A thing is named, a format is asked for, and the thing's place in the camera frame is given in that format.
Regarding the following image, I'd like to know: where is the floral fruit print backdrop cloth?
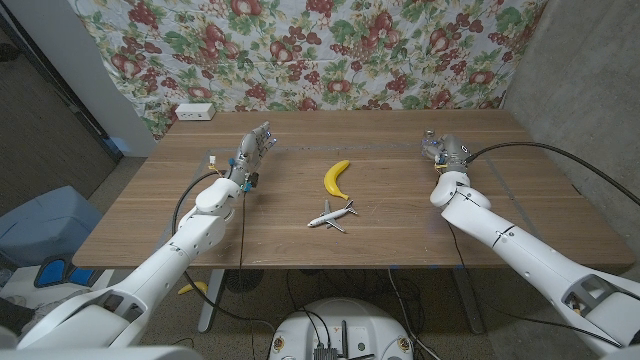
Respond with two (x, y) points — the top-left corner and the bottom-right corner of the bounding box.
(67, 0), (549, 141)

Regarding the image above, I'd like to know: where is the white power strip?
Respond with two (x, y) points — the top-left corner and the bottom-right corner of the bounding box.
(174, 102), (217, 122)

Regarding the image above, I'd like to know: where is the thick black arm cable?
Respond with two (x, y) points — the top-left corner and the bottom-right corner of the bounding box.
(465, 140), (640, 207)
(171, 169), (276, 334)

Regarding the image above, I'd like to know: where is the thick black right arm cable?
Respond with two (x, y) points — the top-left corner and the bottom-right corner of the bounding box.
(465, 140), (640, 207)

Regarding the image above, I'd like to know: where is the blue-grey plastic bin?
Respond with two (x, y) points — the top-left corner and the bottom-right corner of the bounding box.
(0, 185), (104, 269)

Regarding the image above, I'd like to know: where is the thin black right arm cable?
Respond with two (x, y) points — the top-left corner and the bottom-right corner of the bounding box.
(444, 219), (624, 349)

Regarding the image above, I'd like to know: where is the white toy airplane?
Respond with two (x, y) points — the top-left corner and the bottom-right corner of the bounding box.
(306, 199), (359, 234)

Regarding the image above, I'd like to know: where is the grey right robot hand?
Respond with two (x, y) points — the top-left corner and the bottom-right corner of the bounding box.
(424, 132), (472, 174)

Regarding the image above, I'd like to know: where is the blue and black pedal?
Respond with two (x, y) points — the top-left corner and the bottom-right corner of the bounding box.
(33, 254), (99, 290)

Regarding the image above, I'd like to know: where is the clear glass salt shaker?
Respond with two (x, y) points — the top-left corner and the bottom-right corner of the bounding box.
(421, 128), (441, 160)

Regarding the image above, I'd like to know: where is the yellow toy banana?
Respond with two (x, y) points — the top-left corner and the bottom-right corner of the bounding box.
(323, 159), (352, 201)

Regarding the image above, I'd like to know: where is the grey floor cable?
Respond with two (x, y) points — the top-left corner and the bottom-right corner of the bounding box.
(387, 267), (442, 360)

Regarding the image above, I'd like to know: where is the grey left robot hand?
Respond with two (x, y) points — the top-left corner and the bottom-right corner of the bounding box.
(227, 120), (279, 187)

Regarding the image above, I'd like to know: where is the white robot torso base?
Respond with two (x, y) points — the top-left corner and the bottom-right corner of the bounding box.
(267, 298), (415, 360)

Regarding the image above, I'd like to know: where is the grey table leg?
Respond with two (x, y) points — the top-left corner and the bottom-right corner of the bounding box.
(452, 268), (486, 335)

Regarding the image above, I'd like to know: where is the white table leg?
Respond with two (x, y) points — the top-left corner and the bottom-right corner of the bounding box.
(197, 268), (227, 334)

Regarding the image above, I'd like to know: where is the yellow object under table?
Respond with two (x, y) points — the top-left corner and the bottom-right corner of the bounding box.
(177, 280), (209, 296)

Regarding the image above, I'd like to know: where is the round black fan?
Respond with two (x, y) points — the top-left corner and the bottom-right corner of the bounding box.
(223, 268), (265, 294)

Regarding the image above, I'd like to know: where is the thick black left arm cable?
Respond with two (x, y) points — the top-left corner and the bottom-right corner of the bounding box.
(171, 169), (276, 334)

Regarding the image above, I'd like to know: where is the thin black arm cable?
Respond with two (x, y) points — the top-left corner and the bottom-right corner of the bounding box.
(444, 219), (624, 349)
(237, 188), (256, 360)

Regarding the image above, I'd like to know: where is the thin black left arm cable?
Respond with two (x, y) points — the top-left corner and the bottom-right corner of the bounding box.
(237, 188), (256, 360)

